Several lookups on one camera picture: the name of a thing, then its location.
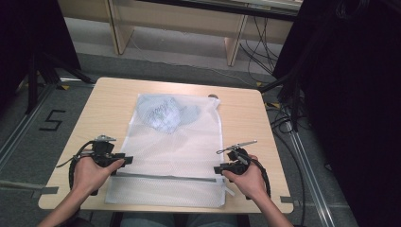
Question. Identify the person's legs in jeans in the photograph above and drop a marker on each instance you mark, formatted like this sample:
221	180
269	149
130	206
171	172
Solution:
176	220

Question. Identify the small wooden table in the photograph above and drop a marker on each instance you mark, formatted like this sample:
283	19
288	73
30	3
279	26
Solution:
104	104

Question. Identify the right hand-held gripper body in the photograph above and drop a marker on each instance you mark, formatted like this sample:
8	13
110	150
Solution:
238	157

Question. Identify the metal floor rail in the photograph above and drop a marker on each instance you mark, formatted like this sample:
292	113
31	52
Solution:
310	176
22	129

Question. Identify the white mesh laundry bag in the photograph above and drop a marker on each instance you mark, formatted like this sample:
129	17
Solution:
171	157

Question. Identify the black curtain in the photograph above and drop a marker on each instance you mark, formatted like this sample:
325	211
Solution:
28	38
353	94

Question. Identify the person's right hand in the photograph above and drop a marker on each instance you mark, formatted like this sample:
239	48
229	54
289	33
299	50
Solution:
250	183

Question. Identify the light wooden desk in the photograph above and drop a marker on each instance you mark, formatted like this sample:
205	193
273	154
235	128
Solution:
176	19

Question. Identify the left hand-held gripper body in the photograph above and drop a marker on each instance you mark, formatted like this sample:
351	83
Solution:
102	151

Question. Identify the black tripod stand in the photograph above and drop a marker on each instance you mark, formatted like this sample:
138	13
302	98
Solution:
290	94
47	71

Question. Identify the grey and white garment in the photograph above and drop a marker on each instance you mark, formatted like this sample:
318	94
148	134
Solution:
167	113

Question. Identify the person's left hand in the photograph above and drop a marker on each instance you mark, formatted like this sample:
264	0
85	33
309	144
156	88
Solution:
90	175

